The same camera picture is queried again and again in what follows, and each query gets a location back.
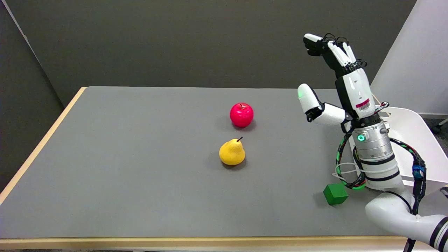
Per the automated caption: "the red apple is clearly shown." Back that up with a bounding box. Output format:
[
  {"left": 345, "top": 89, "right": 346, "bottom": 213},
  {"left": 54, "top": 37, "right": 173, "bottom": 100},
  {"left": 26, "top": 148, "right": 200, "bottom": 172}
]
[{"left": 230, "top": 103, "right": 254, "bottom": 128}]

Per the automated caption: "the yellow pear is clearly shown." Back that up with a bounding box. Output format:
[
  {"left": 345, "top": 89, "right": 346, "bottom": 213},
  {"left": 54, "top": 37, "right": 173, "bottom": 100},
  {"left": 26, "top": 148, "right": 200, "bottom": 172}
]
[{"left": 219, "top": 137, "right": 246, "bottom": 166}]

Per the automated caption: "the green cube block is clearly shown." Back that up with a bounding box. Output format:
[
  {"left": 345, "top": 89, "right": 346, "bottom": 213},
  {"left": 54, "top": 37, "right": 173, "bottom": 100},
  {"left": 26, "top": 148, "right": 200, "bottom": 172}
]
[{"left": 323, "top": 183, "right": 349, "bottom": 206}]

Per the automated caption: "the white plastic bin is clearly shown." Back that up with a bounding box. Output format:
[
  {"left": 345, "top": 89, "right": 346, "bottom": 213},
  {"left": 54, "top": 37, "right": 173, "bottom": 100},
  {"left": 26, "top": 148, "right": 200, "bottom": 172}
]
[{"left": 348, "top": 107, "right": 448, "bottom": 186}]

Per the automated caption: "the white partition panel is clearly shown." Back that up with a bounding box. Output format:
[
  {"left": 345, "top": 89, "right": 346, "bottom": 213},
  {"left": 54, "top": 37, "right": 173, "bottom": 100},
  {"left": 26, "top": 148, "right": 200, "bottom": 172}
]
[{"left": 369, "top": 0, "right": 448, "bottom": 116}]

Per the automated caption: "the grey table mat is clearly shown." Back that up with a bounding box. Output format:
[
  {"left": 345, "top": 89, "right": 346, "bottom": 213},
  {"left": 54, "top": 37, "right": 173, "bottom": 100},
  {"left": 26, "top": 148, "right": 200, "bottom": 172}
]
[{"left": 0, "top": 86, "right": 448, "bottom": 239}]

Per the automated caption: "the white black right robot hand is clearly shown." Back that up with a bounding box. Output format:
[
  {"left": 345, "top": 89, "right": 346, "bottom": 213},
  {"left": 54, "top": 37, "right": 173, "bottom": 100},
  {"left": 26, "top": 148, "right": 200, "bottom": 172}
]
[{"left": 297, "top": 33, "right": 382, "bottom": 127}]

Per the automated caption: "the black cable with green marks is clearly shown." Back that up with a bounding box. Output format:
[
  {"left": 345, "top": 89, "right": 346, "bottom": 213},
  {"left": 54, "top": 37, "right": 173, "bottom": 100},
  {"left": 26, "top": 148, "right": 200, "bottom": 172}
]
[{"left": 335, "top": 131, "right": 427, "bottom": 216}]

